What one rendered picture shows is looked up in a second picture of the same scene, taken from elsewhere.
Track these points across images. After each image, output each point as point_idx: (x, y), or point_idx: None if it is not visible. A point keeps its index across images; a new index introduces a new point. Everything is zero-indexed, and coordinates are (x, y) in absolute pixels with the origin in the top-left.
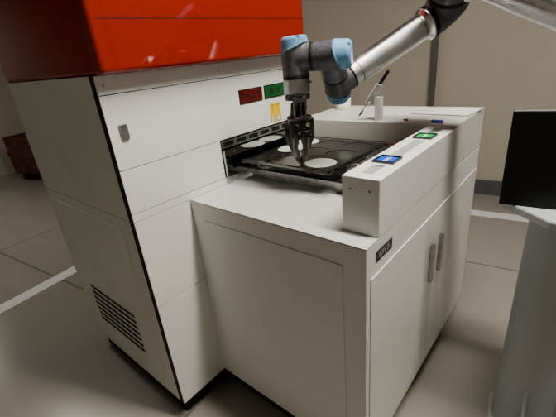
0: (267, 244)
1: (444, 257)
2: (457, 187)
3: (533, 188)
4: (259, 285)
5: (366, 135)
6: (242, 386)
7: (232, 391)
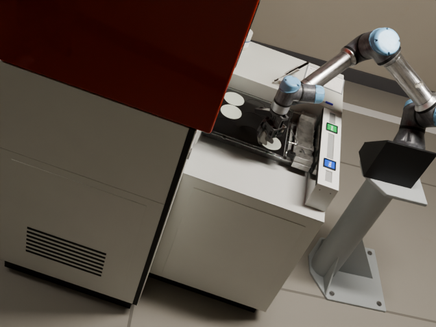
0: (252, 210)
1: None
2: None
3: (381, 172)
4: (229, 228)
5: None
6: (159, 281)
7: (154, 287)
